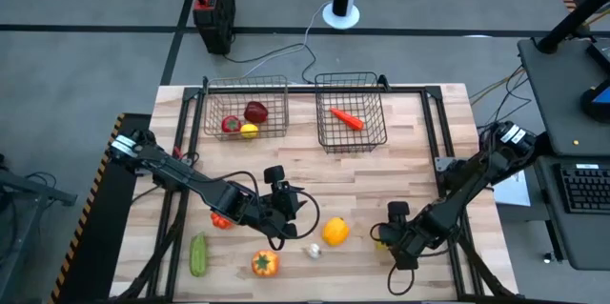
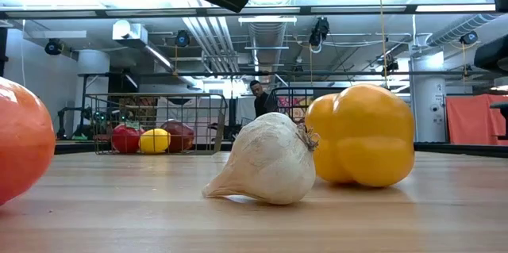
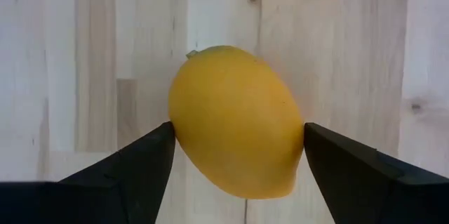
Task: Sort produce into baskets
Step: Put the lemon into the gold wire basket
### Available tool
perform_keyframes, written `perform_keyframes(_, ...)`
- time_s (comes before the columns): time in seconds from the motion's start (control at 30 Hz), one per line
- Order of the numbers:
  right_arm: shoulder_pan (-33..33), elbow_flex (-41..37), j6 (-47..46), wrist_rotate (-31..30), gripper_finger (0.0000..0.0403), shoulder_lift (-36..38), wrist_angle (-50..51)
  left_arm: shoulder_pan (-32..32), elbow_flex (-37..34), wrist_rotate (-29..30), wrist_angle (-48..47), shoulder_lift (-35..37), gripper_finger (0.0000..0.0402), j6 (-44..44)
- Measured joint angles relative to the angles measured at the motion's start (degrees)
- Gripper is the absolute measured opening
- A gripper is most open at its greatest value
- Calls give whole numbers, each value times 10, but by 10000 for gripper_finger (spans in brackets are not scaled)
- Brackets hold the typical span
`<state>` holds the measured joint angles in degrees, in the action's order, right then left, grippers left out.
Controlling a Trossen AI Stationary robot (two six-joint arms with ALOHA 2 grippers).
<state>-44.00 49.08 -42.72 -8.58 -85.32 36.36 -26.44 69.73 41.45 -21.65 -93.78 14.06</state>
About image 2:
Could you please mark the orange bell pepper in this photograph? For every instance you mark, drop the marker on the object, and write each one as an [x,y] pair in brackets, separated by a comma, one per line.
[24,138]

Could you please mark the silver spiral ceiling duct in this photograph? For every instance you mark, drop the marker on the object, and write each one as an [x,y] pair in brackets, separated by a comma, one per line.
[460,29]

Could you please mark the black ceiling spotlight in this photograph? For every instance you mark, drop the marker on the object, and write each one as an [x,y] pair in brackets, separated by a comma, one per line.
[182,38]
[53,47]
[469,37]
[319,31]

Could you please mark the orange partition cloth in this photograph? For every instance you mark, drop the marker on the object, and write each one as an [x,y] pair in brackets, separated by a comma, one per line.
[472,120]

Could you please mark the white garlic bulb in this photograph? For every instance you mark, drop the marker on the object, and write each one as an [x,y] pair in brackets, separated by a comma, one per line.
[270,158]

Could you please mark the person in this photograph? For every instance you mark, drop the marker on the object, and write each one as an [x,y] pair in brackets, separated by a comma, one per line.
[260,100]

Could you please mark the black overhead frame beam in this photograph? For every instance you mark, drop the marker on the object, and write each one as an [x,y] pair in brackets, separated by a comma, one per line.
[101,13]

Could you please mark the white round pillar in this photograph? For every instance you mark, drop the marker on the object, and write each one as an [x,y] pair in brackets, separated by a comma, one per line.
[428,98]

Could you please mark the colourful patterned poster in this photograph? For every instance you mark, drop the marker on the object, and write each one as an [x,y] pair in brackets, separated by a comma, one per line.
[287,104]

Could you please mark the yellow lemon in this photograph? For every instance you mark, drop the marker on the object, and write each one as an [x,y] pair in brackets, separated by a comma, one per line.
[155,141]

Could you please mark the yellow bell pepper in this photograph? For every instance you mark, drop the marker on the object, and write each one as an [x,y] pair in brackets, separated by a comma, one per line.
[369,134]

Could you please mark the red pepper with green stem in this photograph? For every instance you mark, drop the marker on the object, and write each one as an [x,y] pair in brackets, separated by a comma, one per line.
[125,139]

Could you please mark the dark red apple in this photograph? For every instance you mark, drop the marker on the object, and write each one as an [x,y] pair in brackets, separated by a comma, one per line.
[180,134]

